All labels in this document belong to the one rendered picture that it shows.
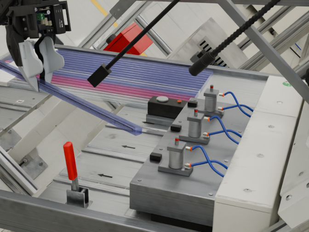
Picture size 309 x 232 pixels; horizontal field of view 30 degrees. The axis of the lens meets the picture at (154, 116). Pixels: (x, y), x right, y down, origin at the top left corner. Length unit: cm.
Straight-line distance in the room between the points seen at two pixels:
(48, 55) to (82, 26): 226
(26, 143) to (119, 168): 127
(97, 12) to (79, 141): 109
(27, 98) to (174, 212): 55
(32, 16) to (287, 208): 52
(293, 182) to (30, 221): 42
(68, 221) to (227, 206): 25
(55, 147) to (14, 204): 162
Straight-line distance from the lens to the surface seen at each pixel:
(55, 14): 99
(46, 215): 91
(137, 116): 120
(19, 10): 100
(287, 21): 557
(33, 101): 129
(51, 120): 215
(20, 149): 229
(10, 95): 132
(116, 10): 230
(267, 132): 99
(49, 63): 104
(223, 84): 139
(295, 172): 78
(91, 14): 346
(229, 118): 107
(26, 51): 102
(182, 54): 245
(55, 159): 251
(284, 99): 113
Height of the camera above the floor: 164
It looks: 31 degrees down
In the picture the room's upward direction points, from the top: 50 degrees clockwise
